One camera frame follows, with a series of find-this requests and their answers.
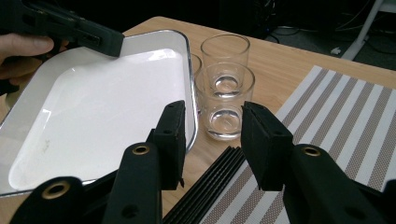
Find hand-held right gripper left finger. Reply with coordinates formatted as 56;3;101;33
146;100;188;191

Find brown white striped placemat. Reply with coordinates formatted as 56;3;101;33
199;64;396;224

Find white square plate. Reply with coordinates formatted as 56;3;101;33
0;29;199;199

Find white metal stand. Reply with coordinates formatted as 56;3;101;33
340;0;396;62

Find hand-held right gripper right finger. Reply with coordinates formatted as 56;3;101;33
241;101;295;191

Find bundle of black chopsticks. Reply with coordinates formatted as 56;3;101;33
162;146;247;224

